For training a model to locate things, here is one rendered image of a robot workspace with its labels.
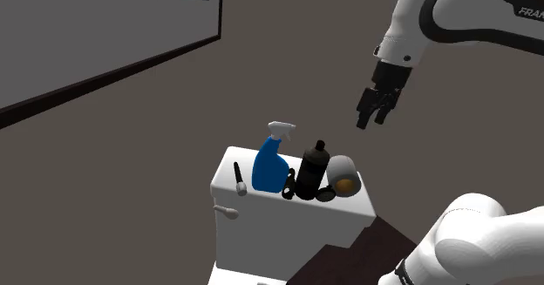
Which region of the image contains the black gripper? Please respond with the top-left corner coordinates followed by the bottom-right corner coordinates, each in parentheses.
top-left (355, 59), bottom-right (414, 131)

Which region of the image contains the grey toilet paper roll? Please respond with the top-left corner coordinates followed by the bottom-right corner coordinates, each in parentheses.
top-left (325, 154), bottom-right (364, 199)

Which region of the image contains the black bottle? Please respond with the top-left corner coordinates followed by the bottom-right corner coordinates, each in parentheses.
top-left (295, 139), bottom-right (331, 201)

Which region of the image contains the small round black container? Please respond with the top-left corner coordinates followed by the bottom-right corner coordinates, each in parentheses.
top-left (316, 185), bottom-right (337, 204)

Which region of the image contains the small black curved object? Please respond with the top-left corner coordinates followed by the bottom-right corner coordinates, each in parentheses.
top-left (282, 167), bottom-right (297, 200)

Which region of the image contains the blue spray bottle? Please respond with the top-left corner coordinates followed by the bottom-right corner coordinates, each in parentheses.
top-left (250, 120), bottom-right (297, 194)

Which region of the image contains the black brush with grey head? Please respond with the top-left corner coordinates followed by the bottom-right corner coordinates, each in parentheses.
top-left (232, 160), bottom-right (248, 198)

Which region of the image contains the white toilet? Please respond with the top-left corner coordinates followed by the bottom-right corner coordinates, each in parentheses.
top-left (207, 145), bottom-right (378, 285)

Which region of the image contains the dark framed wall picture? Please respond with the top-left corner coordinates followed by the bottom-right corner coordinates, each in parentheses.
top-left (0, 0), bottom-right (225, 131)

